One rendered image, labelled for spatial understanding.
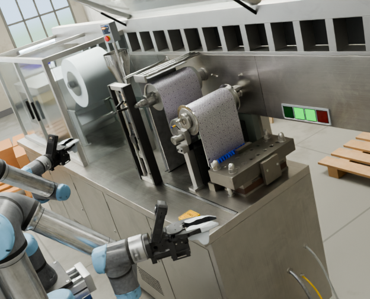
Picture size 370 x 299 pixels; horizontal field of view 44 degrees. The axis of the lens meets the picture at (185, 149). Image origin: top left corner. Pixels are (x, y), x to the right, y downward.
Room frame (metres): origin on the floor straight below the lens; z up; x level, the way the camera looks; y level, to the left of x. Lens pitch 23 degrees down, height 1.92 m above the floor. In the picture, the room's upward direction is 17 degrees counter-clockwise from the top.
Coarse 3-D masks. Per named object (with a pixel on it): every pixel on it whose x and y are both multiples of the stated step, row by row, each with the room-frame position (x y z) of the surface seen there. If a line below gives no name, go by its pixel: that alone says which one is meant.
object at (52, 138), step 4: (48, 136) 2.09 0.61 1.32; (52, 136) 2.07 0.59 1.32; (56, 136) 2.08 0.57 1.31; (48, 140) 2.09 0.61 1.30; (52, 140) 2.07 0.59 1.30; (56, 140) 2.08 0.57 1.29; (48, 144) 2.08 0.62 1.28; (52, 144) 2.06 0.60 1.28; (56, 144) 2.07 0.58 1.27; (48, 148) 2.07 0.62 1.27; (52, 148) 2.05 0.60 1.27; (48, 152) 2.06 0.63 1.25; (52, 152) 2.05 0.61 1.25; (52, 156) 2.04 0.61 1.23
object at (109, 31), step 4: (100, 24) 2.43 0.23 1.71; (104, 24) 2.41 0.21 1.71; (108, 24) 2.39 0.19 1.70; (112, 24) 2.41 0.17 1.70; (104, 28) 2.42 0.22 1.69; (108, 28) 2.40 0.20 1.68; (112, 28) 2.40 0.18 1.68; (116, 28) 2.42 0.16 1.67; (104, 32) 2.42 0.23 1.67; (108, 32) 2.40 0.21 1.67; (112, 32) 2.39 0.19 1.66; (116, 32) 2.41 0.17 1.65; (104, 36) 2.43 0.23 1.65; (108, 36) 2.40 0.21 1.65; (112, 36) 2.39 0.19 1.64; (116, 36) 2.41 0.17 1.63; (108, 40) 2.40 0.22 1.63; (112, 40) 2.40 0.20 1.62; (116, 40) 2.40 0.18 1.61
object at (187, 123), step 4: (180, 116) 1.94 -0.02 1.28; (184, 116) 1.91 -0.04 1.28; (188, 116) 1.91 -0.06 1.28; (184, 120) 1.92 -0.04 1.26; (188, 120) 1.90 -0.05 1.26; (184, 124) 1.93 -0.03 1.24; (188, 124) 1.90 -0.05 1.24; (192, 124) 1.91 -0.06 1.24; (184, 128) 1.94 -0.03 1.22; (188, 128) 1.91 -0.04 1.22
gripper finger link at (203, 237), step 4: (200, 224) 1.08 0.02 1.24; (204, 224) 1.07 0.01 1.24; (208, 224) 1.07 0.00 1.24; (212, 224) 1.07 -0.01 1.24; (216, 224) 1.07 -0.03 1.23; (188, 228) 1.08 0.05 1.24; (192, 228) 1.07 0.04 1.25; (200, 228) 1.06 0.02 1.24; (204, 228) 1.06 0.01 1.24; (208, 228) 1.06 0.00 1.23; (204, 232) 1.07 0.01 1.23; (208, 232) 1.07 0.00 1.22; (192, 236) 1.07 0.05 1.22; (196, 236) 1.07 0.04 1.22; (200, 236) 1.07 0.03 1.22; (204, 236) 1.07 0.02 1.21; (208, 236) 1.07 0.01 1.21; (200, 240) 1.07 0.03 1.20; (204, 240) 1.07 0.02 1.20; (208, 240) 1.06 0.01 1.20; (204, 244) 1.06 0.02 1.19
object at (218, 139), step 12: (228, 120) 1.97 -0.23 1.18; (204, 132) 1.90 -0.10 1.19; (216, 132) 1.93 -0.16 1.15; (228, 132) 1.97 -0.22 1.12; (240, 132) 2.00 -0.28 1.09; (204, 144) 1.89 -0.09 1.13; (216, 144) 1.92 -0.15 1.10; (228, 144) 1.96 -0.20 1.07; (240, 144) 1.99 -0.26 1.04; (216, 156) 1.91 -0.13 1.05
